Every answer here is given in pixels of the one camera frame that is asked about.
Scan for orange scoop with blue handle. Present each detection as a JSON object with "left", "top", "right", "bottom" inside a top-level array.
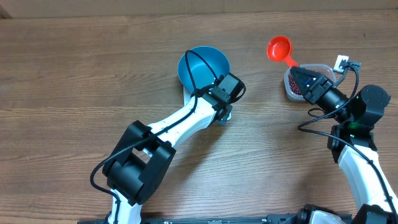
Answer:
[{"left": 266, "top": 35, "right": 299, "bottom": 68}]

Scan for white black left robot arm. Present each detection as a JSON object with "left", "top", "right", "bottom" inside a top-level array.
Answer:
[{"left": 103, "top": 73, "right": 246, "bottom": 223}]

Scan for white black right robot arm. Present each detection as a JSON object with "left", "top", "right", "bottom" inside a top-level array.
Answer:
[{"left": 290, "top": 66, "right": 397, "bottom": 223}]

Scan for white digital kitchen scale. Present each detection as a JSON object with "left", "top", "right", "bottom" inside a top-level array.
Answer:
[{"left": 183, "top": 87, "right": 232, "bottom": 124}]

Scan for blue metal bowl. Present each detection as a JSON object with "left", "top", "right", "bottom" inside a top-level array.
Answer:
[{"left": 177, "top": 46, "right": 231, "bottom": 92}]

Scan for red beans in container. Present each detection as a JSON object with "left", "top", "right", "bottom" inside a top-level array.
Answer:
[{"left": 287, "top": 72, "right": 331, "bottom": 96}]

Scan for clear plastic container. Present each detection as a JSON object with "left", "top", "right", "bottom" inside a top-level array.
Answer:
[{"left": 284, "top": 63, "right": 336, "bottom": 102}]

